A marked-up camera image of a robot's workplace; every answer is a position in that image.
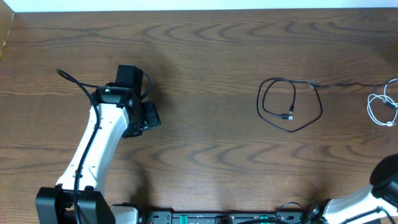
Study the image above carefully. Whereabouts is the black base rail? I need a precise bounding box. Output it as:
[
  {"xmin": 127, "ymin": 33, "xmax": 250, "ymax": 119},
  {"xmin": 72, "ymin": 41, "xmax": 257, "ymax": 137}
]
[{"xmin": 111, "ymin": 201, "xmax": 312, "ymax": 224}]

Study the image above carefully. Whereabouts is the black usb cable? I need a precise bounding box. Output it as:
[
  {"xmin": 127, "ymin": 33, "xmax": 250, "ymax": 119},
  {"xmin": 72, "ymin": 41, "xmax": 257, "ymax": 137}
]
[{"xmin": 256, "ymin": 77, "xmax": 398, "ymax": 134}]

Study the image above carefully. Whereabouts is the white usb cable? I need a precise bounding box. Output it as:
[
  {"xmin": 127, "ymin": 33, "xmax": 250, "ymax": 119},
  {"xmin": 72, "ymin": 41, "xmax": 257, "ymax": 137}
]
[{"xmin": 366, "ymin": 77, "xmax": 398, "ymax": 128}]

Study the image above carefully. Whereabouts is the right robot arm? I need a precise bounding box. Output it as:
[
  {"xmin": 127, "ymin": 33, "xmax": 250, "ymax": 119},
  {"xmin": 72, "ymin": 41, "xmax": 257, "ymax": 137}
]
[{"xmin": 303, "ymin": 154, "xmax": 397, "ymax": 223}]

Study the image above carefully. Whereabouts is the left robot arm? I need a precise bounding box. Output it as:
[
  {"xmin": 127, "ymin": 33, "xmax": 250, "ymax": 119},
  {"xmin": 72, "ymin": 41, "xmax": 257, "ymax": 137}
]
[{"xmin": 35, "ymin": 65, "xmax": 161, "ymax": 224}]

